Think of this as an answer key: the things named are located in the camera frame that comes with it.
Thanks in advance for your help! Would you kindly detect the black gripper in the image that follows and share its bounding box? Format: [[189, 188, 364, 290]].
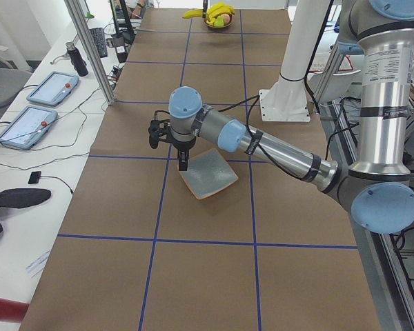
[[172, 137, 195, 171]]

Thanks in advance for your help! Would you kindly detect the yellow banana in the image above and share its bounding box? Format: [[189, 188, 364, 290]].
[[182, 9, 203, 19], [206, 2, 235, 22]]

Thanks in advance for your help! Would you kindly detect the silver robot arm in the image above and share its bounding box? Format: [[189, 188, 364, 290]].
[[168, 1, 414, 234]]

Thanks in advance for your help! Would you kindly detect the wicker fruit basket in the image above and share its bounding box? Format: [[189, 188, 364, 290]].
[[202, 17, 233, 30]]

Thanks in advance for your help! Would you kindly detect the blue square plate orange rim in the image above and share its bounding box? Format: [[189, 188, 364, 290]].
[[179, 148, 239, 200]]

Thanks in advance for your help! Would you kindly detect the black keyboard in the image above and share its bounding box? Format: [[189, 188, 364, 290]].
[[89, 28, 108, 58]]

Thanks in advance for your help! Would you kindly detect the black water bottle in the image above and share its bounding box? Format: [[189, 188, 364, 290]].
[[66, 41, 88, 77]]

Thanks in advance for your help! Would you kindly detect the blue teach pendant far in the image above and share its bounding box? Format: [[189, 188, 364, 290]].
[[26, 71, 79, 106]]

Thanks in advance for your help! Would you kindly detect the blue teach pendant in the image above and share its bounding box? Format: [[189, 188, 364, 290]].
[[26, 71, 79, 106], [0, 106, 58, 150]]

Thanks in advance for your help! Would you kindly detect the small black device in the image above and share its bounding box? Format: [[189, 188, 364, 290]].
[[28, 171, 41, 185]]

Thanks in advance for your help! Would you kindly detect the blue teach pendant near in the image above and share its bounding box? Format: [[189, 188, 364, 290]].
[[0, 106, 58, 150]]

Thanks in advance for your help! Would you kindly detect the black cloth bag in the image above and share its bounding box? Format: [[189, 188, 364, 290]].
[[0, 188, 52, 233]]

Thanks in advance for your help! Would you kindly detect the red cylinder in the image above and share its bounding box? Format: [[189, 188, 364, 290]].
[[0, 298, 29, 323]]

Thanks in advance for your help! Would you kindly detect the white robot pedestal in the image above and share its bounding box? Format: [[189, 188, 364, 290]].
[[259, 0, 333, 123]]

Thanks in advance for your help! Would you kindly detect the aluminium frame post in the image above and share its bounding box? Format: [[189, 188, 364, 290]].
[[64, 0, 115, 106]]

